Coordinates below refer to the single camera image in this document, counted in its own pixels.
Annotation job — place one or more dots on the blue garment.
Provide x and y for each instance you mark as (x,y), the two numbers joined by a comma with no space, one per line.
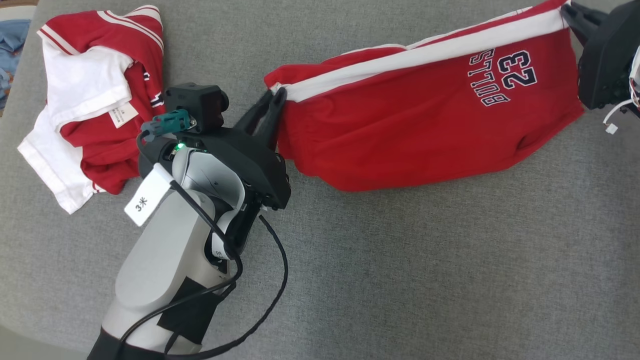
(12,45)

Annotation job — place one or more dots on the red shorts with white stripe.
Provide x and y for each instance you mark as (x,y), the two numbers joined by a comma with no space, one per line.
(425,125)

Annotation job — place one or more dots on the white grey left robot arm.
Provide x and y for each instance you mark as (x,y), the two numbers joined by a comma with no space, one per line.
(160,250)

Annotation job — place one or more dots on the red and white jersey shirt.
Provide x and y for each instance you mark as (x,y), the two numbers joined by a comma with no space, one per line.
(85,85)

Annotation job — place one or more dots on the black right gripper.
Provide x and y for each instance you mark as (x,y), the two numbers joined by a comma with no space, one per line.
(607,60)

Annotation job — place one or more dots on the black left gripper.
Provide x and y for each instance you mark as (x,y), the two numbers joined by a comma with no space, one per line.
(250,160)

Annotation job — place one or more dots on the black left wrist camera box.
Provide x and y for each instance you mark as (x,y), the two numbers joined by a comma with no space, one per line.
(200,105)

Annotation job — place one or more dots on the beige lattice laundry basket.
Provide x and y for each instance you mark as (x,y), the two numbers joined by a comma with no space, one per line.
(15,12)

